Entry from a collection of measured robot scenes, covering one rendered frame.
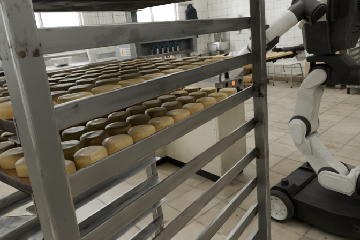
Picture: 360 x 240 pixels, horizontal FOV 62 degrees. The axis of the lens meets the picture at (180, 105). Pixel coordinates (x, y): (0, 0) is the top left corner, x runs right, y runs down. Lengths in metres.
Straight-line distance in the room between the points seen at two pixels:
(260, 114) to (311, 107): 1.14
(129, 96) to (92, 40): 0.10
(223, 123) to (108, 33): 1.93
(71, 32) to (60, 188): 0.18
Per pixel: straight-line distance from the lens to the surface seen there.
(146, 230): 1.23
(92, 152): 0.48
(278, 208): 2.08
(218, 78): 2.16
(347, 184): 1.98
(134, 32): 0.46
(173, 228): 0.60
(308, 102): 1.95
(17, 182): 0.47
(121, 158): 0.45
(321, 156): 2.03
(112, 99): 0.43
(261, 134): 0.86
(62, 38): 0.38
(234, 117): 2.40
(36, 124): 0.34
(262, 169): 0.90
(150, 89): 0.48
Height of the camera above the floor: 1.23
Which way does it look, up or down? 14 degrees down
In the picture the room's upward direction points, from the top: 6 degrees counter-clockwise
